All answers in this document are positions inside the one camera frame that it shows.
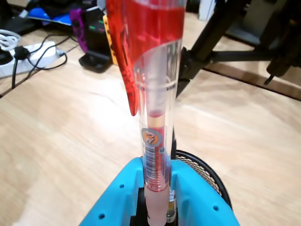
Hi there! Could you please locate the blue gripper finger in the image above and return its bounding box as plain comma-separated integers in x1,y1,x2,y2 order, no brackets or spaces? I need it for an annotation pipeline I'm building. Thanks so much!
79,157,144,226
168,160,240,226

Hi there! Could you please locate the black pen with silver clip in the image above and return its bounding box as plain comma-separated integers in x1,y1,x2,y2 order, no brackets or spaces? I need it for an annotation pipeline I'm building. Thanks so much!
166,188,177,223

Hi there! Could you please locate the red retractable gel pen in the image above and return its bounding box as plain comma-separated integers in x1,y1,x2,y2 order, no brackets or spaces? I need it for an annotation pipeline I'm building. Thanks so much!
104,0,188,226

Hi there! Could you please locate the black mesh pen holder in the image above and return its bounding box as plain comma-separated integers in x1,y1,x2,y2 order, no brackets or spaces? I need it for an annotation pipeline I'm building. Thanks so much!
175,149,233,210

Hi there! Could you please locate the black controller charging dock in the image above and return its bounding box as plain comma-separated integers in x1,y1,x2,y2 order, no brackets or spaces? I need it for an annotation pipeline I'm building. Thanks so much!
79,10,113,73

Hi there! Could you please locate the orange game controller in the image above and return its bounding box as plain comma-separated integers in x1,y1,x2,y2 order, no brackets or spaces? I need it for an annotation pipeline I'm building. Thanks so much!
103,15,118,66

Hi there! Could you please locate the white power strip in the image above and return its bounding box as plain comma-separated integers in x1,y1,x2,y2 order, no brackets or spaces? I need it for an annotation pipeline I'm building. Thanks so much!
0,41,57,78

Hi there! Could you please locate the black power plug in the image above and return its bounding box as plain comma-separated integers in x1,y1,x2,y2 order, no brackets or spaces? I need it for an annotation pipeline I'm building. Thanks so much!
14,46,31,61

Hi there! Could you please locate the purple game controller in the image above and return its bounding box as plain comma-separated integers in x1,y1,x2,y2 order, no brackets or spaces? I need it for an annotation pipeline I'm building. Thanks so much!
70,9,89,54

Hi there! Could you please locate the black round object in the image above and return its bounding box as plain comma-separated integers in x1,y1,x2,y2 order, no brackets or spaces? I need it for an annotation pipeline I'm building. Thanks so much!
0,50,12,64

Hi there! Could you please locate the blue folder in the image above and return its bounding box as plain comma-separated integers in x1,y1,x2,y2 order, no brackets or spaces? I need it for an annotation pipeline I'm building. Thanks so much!
28,7,72,25

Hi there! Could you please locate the black camera tripod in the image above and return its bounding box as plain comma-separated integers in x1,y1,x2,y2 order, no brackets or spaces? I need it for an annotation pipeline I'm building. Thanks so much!
176,0,301,99

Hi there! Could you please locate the white coiled cable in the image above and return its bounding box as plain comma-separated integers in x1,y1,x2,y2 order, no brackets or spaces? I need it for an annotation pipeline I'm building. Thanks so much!
0,29,22,51

